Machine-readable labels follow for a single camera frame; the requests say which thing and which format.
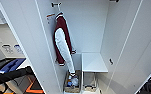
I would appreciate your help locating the wicker basket with items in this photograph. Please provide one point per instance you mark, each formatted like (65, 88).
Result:
(72, 83)

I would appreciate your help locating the white inner wardrobe shelf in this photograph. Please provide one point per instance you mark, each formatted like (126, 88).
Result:
(94, 62)

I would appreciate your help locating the white plastic hanger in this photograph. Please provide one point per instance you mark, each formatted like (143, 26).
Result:
(59, 13)

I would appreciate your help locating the maroon jacket white sleeves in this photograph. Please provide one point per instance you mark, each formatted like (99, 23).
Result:
(64, 40)

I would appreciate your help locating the wicker basket white lining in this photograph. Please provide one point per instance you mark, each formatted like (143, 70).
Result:
(90, 82)

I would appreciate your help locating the small black latch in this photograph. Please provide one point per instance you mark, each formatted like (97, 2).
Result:
(111, 61)

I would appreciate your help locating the white orange warning sticker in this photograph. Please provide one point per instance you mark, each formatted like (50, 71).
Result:
(50, 17)

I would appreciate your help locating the wall socket plate blue label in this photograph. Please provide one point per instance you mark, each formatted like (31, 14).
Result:
(18, 49)

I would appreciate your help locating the white wardrobe body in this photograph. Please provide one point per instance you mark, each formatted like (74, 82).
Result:
(87, 30)

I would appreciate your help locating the black wall hook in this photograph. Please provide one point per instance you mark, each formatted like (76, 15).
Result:
(56, 4)
(114, 0)

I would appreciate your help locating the wall socket plate grey label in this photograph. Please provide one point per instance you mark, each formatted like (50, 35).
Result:
(7, 49)

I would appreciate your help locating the white wardrobe door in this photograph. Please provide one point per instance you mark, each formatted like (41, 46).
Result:
(137, 50)
(27, 40)

